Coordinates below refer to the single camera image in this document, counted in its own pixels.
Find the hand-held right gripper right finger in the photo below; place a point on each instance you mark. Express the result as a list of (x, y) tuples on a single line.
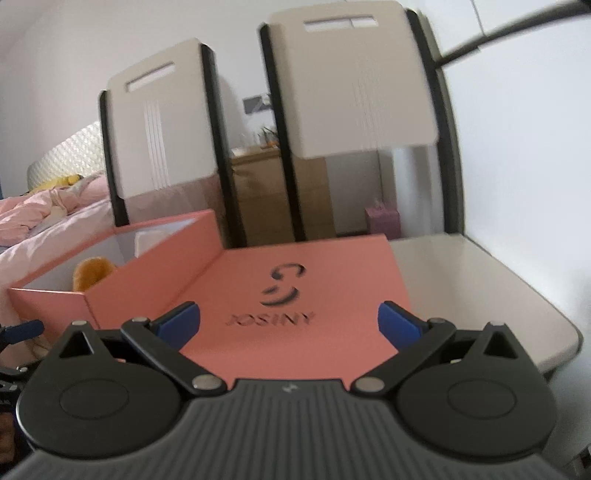
[(399, 325)]

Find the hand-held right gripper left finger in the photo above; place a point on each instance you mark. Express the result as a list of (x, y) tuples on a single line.
[(178, 325)]

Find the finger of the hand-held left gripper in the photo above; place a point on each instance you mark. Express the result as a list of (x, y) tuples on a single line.
[(23, 331)]

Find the orange cardboard box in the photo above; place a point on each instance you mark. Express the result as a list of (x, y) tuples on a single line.
[(46, 307)]

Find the orange box lid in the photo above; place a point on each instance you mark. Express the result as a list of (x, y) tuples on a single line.
[(323, 277)]

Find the brown plush dog blue shirt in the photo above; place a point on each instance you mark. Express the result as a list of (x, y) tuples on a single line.
[(92, 273)]

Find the white desktop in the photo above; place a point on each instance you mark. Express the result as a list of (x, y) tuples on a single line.
[(485, 286)]

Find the bed with pink sheet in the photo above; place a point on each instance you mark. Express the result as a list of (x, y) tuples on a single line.
[(51, 258)]

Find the small pink bin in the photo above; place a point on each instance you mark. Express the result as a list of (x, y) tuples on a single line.
[(382, 221)]

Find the pink duvet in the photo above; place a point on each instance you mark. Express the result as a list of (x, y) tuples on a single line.
[(27, 217)]

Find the yellow plush toy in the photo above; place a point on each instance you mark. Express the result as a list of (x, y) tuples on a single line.
[(57, 181)]

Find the wooden nightstand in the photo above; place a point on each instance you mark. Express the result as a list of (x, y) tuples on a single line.
[(261, 194)]

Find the pink pillow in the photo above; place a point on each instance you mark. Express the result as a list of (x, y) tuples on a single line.
[(92, 191)]

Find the cream quilted headboard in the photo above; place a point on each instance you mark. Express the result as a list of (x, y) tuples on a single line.
[(69, 152)]

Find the small potted plant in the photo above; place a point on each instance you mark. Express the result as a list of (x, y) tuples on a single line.
[(268, 137)]

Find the cream folding chair black frame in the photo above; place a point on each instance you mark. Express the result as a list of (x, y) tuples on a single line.
[(157, 138), (351, 92)]

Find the dark wall rail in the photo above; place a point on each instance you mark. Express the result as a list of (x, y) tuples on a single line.
[(508, 28)]

